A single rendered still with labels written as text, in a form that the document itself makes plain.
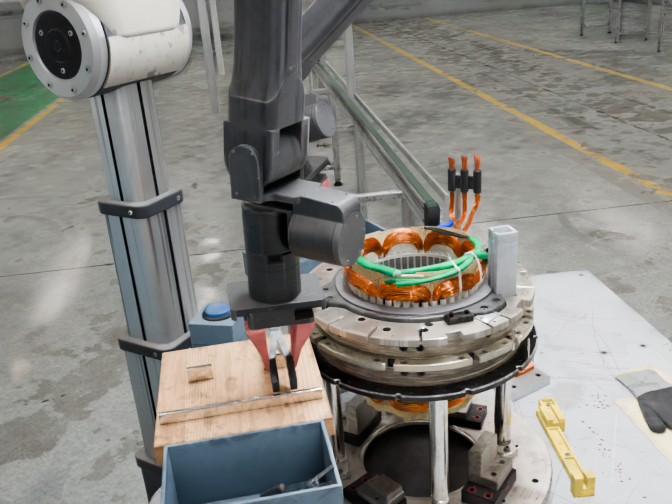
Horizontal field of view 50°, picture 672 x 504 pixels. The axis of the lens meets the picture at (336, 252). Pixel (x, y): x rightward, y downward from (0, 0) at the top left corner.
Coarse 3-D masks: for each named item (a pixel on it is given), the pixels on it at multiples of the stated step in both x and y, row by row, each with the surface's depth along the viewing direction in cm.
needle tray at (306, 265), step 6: (366, 222) 133; (372, 222) 132; (366, 228) 134; (372, 228) 132; (378, 228) 130; (300, 258) 129; (300, 264) 117; (306, 264) 118; (312, 264) 118; (318, 264) 119; (246, 270) 124; (300, 270) 117; (306, 270) 118; (342, 390) 131
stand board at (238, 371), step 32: (192, 352) 92; (224, 352) 91; (256, 352) 91; (160, 384) 86; (192, 384) 85; (224, 384) 84; (256, 384) 84; (288, 384) 84; (320, 384) 83; (224, 416) 78; (256, 416) 78; (288, 416) 78; (320, 416) 77; (160, 448) 75
